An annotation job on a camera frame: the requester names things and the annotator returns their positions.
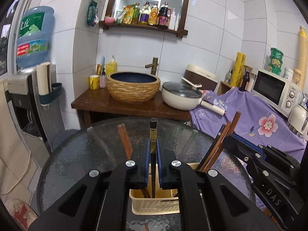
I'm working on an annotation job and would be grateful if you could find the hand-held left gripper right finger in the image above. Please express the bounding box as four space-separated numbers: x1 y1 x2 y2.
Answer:
156 144 281 231

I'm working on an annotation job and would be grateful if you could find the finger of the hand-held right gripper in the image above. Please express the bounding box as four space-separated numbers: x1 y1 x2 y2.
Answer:
230 133 267 153
223 137 268 168

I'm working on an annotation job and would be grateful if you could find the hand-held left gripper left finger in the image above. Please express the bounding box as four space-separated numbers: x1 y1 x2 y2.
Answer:
28 137 151 231

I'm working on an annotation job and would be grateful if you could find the black chopstick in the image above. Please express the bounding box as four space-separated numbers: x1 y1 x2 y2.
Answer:
196 131 223 172

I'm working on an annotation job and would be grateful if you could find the gold banded dark chopstick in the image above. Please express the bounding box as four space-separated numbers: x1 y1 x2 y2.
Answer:
149 118 158 198

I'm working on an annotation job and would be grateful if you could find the cream perforated utensil holder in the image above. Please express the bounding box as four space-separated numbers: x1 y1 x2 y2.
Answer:
129 162 201 215

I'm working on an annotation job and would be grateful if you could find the purple floral cloth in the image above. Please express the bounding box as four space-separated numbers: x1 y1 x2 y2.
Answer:
190 88 308 164

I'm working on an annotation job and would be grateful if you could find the white kettle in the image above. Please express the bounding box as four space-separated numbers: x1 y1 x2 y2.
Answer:
287 104 308 136

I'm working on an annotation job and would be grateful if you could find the brown glass bottle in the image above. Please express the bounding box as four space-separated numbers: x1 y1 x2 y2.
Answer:
239 71 250 91

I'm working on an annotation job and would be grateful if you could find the white microwave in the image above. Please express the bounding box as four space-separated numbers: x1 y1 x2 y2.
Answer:
251 69 304 112

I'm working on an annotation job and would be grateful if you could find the white pan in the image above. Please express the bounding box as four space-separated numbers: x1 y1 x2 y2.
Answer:
162 87 226 116

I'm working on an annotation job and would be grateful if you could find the yellow wrap roll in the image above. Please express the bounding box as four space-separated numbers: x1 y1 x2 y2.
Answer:
231 52 246 86

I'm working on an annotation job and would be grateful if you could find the woven pattern basin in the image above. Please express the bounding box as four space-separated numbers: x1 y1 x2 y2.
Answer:
106 72 161 102

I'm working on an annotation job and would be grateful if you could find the brown white rice cooker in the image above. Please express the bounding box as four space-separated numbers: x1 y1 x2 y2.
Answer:
185 64 218 92

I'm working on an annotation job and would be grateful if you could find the wooden counter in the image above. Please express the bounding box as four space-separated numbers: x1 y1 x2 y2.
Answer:
71 87 193 124

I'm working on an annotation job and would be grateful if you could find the white jar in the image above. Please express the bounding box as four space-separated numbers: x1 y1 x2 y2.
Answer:
283 67 294 82

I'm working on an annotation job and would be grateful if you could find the white rice paddle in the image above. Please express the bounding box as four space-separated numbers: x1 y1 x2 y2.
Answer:
181 77 203 89

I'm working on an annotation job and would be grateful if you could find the glass pan lid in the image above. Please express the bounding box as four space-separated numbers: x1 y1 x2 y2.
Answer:
162 82 203 96

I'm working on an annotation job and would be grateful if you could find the patterned pump bottle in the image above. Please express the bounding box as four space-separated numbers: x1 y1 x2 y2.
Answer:
99 69 107 89

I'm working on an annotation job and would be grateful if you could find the yellow cup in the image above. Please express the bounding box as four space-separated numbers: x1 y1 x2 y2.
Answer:
90 75 100 90

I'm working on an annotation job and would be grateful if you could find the bronze faucet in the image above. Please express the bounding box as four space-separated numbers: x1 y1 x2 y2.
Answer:
145 57 159 76

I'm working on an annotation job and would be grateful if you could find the yellow soap pump bottle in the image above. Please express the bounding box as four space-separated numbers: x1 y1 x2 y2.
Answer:
106 56 118 75

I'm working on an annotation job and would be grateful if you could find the rolled bamboo mat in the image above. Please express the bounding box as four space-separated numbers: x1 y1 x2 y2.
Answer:
297 26 308 88

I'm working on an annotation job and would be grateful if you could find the teal roll holder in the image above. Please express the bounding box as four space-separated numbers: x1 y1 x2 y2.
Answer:
39 83 64 107

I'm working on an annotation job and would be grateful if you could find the water dispenser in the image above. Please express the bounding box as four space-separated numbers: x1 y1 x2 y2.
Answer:
7 65 66 155

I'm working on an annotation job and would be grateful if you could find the wooden framed mirror shelf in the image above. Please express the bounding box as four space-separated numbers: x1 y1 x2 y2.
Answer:
99 0 194 38

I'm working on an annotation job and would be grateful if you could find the white squeeze bottle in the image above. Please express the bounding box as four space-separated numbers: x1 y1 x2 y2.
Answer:
168 10 181 31

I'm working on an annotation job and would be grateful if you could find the dark soy sauce bottle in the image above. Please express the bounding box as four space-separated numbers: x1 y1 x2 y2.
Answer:
157 2 172 28

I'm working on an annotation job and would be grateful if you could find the purple label bottle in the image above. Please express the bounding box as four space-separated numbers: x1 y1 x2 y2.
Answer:
139 2 151 26

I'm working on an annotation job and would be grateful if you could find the yellow label sauce bottle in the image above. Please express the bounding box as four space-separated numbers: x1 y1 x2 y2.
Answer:
148 3 159 26

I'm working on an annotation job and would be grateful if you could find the yellow seasoning packet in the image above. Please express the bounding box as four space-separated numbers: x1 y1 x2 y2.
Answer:
121 5 135 25

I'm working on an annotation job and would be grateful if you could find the green oil bottle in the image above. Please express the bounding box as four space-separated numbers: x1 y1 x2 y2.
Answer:
132 3 141 25

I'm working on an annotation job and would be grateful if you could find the green hanging packet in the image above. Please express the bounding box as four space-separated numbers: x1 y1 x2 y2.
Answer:
87 0 99 27

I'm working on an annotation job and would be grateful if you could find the blue water jug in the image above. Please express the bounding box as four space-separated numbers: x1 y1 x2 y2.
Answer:
16 6 55 69

